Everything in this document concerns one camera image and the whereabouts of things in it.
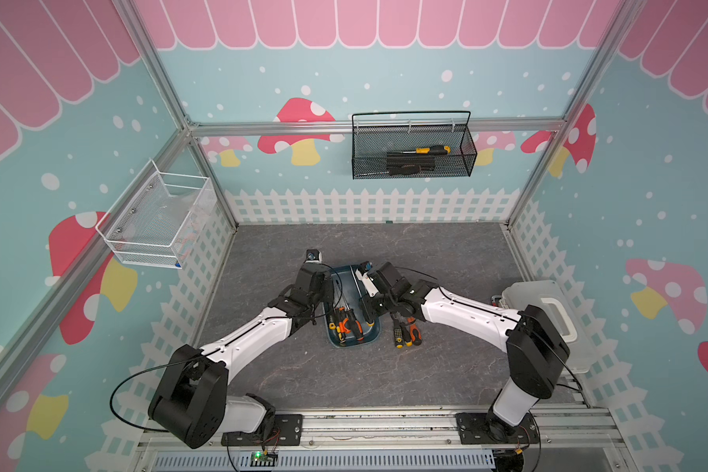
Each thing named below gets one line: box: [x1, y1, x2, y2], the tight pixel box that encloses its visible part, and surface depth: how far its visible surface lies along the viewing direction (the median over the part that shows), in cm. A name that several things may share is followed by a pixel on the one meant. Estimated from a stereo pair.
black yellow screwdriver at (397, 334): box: [393, 319, 405, 350], surface depth 91 cm
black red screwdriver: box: [407, 315, 422, 346], surface depth 90 cm
